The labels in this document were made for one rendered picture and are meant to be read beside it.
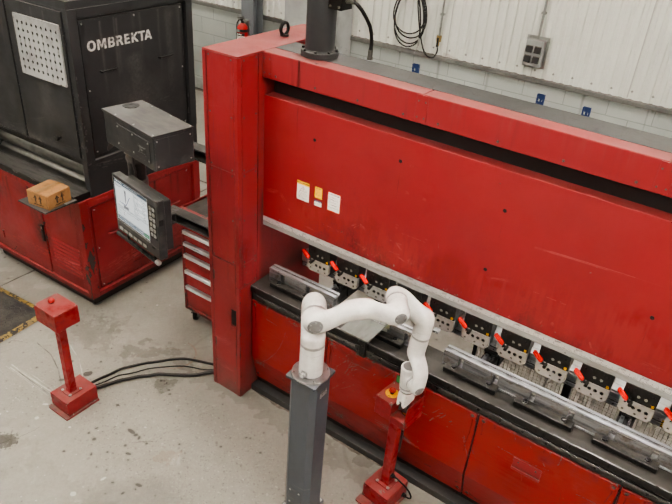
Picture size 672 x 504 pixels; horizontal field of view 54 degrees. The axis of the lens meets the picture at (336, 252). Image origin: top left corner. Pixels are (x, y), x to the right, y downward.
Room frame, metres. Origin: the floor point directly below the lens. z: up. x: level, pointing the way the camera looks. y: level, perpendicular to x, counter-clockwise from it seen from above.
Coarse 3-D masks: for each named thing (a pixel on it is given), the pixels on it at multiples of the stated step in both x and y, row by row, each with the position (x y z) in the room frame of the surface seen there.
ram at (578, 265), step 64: (320, 128) 3.24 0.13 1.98; (384, 128) 3.08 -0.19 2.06; (384, 192) 3.01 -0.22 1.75; (448, 192) 2.83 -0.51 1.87; (512, 192) 2.66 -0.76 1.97; (576, 192) 2.52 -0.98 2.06; (384, 256) 2.99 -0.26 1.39; (448, 256) 2.79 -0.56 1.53; (512, 256) 2.63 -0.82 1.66; (576, 256) 2.48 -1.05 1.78; (640, 256) 2.35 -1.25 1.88; (512, 320) 2.59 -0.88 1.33; (576, 320) 2.44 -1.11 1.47; (640, 320) 2.30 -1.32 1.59; (640, 384) 2.25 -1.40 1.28
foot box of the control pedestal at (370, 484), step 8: (376, 472) 2.63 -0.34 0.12; (368, 480) 2.57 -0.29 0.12; (400, 480) 2.59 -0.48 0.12; (368, 488) 2.53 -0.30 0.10; (376, 488) 2.52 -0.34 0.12; (384, 488) 2.52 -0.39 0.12; (392, 488) 2.53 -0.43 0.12; (400, 488) 2.54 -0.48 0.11; (360, 496) 2.54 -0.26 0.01; (368, 496) 2.53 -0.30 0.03; (376, 496) 2.49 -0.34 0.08; (384, 496) 2.47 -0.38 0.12; (392, 496) 2.48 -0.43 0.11; (400, 496) 2.55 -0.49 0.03
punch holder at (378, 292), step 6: (366, 276) 3.04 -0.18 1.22; (372, 276) 3.02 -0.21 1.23; (378, 276) 3.00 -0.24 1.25; (372, 282) 3.01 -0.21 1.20; (378, 282) 2.99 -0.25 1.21; (384, 282) 2.97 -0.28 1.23; (390, 282) 2.97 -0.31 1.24; (366, 288) 3.03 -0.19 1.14; (372, 288) 3.01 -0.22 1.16; (378, 288) 2.99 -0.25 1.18; (384, 288) 2.97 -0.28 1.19; (366, 294) 3.03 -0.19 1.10; (372, 294) 3.01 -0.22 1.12; (378, 294) 2.99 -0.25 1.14; (384, 294) 2.97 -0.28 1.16; (378, 300) 2.98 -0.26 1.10; (384, 300) 2.96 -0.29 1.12
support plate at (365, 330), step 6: (348, 324) 2.88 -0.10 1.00; (354, 324) 2.88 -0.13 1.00; (360, 324) 2.88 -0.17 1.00; (366, 324) 2.89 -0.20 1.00; (372, 324) 2.89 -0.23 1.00; (378, 324) 2.90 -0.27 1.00; (384, 324) 2.90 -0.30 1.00; (342, 330) 2.82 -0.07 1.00; (348, 330) 2.82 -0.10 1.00; (354, 330) 2.83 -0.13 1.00; (360, 330) 2.83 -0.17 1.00; (366, 330) 2.84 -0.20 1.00; (372, 330) 2.84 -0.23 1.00; (378, 330) 2.84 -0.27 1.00; (354, 336) 2.78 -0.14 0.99; (360, 336) 2.78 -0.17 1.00; (366, 336) 2.78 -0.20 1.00; (372, 336) 2.79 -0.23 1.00; (366, 342) 2.74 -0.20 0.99
